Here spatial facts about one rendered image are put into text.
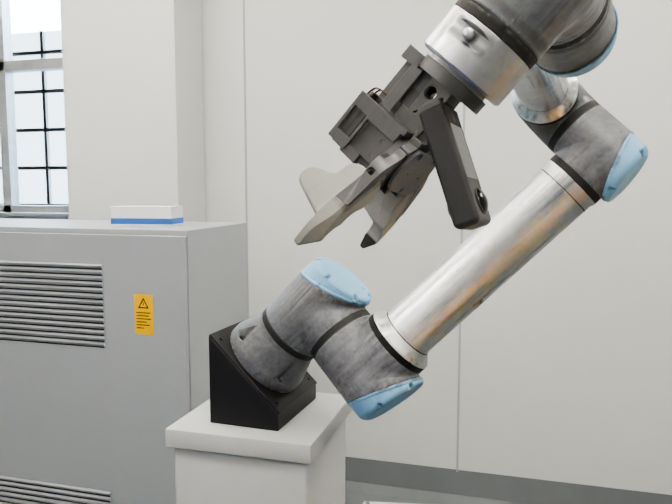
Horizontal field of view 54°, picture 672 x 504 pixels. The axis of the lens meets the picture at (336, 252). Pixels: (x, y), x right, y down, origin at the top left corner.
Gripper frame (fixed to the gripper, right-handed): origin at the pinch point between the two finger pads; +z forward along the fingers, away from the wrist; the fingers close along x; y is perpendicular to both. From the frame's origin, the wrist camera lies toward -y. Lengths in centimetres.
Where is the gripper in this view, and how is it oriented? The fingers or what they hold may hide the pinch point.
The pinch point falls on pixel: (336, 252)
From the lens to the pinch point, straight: 65.6
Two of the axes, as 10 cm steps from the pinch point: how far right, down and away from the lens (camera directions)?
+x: -4.4, -0.1, -9.0
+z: -6.2, 7.2, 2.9
